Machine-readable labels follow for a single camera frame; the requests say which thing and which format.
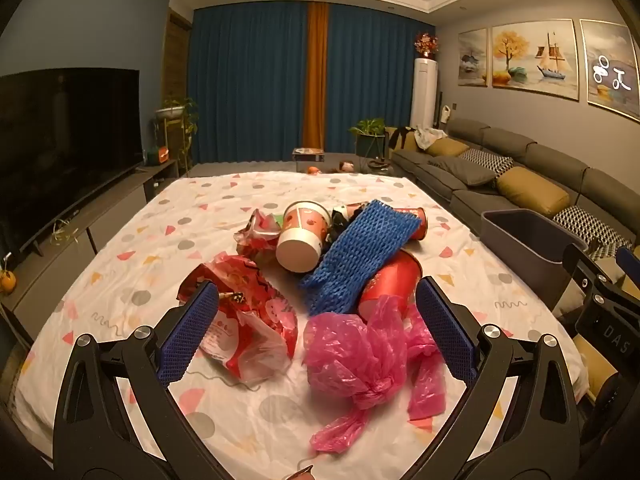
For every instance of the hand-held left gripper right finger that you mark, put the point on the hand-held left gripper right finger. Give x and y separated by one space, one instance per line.
445 330

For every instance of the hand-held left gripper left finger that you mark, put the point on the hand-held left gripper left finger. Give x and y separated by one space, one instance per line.
190 330

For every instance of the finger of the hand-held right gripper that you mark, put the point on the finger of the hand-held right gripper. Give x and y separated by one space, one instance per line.
627 262
580 265

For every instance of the grey plastic bin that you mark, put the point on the grey plastic bin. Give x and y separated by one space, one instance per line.
525 240

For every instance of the red white plastic bag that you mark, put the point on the red white plastic bag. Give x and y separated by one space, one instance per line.
255 310

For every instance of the pink plastic bag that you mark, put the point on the pink plastic bag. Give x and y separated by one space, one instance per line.
345 350

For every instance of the black white patterned cushion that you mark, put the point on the black white patterned cushion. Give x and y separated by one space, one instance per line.
587 225
492 160

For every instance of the mustard cushion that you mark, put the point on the mustard cushion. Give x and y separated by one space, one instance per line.
446 147
532 191

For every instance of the grey sofa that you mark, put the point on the grey sofa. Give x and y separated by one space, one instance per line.
550 155

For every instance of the crumpled red wrapper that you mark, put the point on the crumpled red wrapper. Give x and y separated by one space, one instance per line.
255 235

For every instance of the blue foam net sleeve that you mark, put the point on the blue foam net sleeve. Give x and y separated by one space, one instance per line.
360 250

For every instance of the grey television cabinet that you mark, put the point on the grey television cabinet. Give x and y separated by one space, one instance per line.
115 215

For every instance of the white red paper cup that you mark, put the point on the white red paper cup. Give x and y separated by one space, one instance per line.
300 240

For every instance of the grey cushion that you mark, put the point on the grey cushion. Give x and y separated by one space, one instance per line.
462 171

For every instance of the orange box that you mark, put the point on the orange box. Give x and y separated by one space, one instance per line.
157 155

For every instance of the orange wrapper scrap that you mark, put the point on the orange wrapper scrap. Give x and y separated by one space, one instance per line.
300 473

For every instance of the dark coffee table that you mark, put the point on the dark coffee table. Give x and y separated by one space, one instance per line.
360 162

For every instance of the small orange ornament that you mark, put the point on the small orange ornament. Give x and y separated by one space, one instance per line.
6 281

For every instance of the grey blue painting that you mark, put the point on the grey blue painting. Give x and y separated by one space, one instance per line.
607 70

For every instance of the white cloth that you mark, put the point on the white cloth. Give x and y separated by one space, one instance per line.
430 136

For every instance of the tree and ship painting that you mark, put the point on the tree and ship painting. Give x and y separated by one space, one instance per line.
535 57

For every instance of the flat printed box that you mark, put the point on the flat printed box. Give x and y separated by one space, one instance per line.
307 152

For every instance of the green potted plant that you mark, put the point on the green potted plant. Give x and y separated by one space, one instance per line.
369 130

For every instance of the black television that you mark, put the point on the black television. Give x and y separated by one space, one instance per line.
65 150

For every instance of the trailing plant in white bowl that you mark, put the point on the trailing plant in white bowl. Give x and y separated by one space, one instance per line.
175 110

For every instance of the white standing air conditioner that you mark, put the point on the white standing air conditioner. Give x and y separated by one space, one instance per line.
424 92

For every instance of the small grey painting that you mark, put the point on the small grey painting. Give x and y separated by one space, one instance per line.
472 57

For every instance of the blue curtain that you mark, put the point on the blue curtain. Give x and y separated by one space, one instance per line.
245 85
375 70

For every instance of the red flower decoration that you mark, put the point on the red flower decoration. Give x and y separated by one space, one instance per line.
426 44

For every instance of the brown wooden panel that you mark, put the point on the brown wooden panel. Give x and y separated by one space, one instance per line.
176 55

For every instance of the orange curtain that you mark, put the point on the orange curtain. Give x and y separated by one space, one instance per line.
316 75

